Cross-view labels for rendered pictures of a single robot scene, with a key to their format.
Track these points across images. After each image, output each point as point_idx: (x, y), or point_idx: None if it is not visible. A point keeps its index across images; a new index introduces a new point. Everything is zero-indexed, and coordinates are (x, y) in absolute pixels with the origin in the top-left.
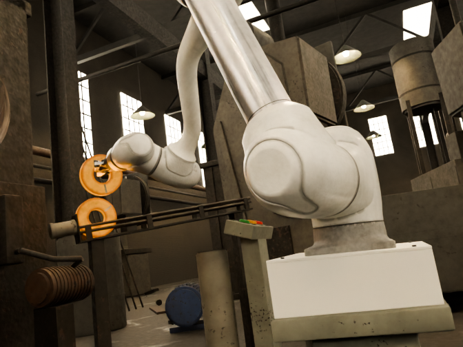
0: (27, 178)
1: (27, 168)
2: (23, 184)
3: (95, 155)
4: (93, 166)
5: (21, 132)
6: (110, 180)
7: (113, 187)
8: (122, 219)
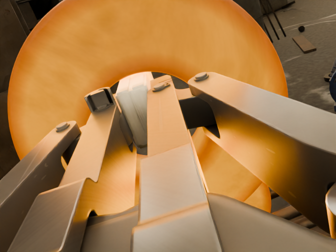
0: (13, 57)
1: (0, 28)
2: (7, 78)
3: (55, 16)
4: (73, 99)
5: None
6: (212, 148)
7: (238, 184)
8: (297, 215)
